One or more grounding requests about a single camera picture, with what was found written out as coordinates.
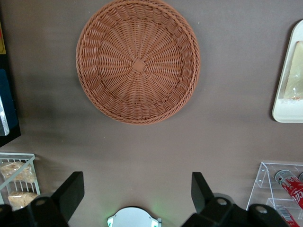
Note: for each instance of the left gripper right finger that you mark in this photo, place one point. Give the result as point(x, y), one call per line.
point(208, 208)

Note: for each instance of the black yellow control box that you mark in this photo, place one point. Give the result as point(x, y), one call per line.
point(13, 106)

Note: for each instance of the triangle sandwich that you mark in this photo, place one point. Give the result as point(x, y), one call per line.
point(296, 71)

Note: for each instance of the clear plastic container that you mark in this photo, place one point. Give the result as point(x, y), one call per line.
point(3, 118)

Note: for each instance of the bagged brown snack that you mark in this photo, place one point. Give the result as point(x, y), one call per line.
point(22, 199)
point(16, 171)

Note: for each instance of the red cola bottle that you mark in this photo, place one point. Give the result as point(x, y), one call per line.
point(285, 214)
point(291, 186)

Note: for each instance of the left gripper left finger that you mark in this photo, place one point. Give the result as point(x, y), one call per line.
point(59, 205)

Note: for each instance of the clear acrylic bottle rack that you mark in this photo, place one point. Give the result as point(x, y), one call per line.
point(262, 184)

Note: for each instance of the round brown wicker basket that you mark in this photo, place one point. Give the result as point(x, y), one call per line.
point(139, 66)

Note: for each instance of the beige plastic tray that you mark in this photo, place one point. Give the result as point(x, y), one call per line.
point(284, 111)

